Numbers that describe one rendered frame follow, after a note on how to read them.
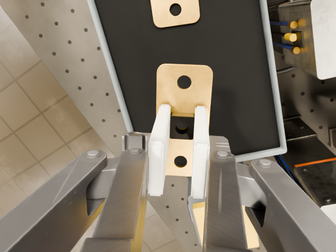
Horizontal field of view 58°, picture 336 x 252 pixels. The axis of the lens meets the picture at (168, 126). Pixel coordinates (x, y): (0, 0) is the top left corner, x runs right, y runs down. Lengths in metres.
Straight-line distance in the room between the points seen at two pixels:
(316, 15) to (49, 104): 1.44
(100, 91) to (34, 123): 0.97
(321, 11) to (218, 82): 0.12
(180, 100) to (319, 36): 0.17
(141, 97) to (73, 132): 1.38
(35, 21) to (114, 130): 0.32
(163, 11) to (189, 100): 0.08
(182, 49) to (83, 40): 0.52
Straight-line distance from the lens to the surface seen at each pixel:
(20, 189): 1.93
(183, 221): 0.91
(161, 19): 0.26
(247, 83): 0.27
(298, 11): 0.37
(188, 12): 0.26
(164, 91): 0.21
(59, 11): 0.79
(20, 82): 1.68
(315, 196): 0.49
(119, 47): 0.27
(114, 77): 0.27
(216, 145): 0.16
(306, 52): 0.36
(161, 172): 0.15
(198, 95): 0.21
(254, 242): 0.35
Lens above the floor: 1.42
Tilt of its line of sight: 70 degrees down
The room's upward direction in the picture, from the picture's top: 167 degrees counter-clockwise
